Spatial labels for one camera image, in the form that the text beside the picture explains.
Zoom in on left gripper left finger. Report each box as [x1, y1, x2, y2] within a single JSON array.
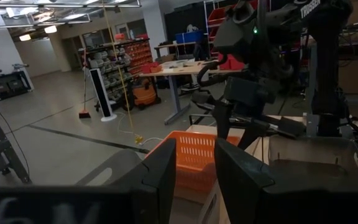
[[116, 138, 177, 224]]

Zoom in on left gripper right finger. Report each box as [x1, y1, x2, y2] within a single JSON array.
[[214, 138, 291, 224]]

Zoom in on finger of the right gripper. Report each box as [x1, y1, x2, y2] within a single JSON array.
[[212, 100, 234, 141], [237, 119, 262, 150]]

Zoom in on grey plastic basket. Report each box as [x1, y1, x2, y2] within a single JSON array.
[[267, 135, 358, 188], [76, 148, 151, 187]]

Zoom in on orange plastic basket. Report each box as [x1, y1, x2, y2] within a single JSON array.
[[146, 130, 242, 193]]

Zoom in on red storage bin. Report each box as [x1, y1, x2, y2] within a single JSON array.
[[218, 53, 246, 71]]

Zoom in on grey-legged work table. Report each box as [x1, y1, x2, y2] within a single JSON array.
[[138, 58, 245, 126]]

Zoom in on orange and black shop vacuum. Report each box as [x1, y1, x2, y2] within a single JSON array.
[[131, 78, 162, 110]]

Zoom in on blue storage bin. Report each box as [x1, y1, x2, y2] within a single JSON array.
[[175, 30, 205, 45]]

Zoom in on rack of red bins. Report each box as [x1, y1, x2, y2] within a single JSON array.
[[204, 0, 260, 60]]

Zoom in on small red bins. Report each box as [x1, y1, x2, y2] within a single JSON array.
[[140, 61, 163, 75]]

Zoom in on black partition panel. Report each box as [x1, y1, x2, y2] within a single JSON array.
[[165, 2, 229, 41]]

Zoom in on red broom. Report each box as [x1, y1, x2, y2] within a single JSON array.
[[78, 46, 92, 119]]

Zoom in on white and black tower fan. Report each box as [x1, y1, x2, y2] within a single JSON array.
[[88, 68, 118, 123]]

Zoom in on storage rack with bins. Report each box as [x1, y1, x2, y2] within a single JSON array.
[[78, 37, 154, 105]]

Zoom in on black equipment cart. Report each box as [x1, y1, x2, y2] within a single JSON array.
[[0, 63, 34, 101]]

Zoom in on wooden shelf with black frame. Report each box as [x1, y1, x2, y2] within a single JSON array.
[[172, 113, 307, 224]]

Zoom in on white floor cable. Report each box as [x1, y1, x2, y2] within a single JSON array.
[[115, 111, 164, 147]]

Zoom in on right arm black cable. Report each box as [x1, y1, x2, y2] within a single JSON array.
[[196, 60, 228, 88]]

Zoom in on yellow hanging cable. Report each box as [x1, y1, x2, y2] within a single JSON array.
[[102, 0, 142, 139]]

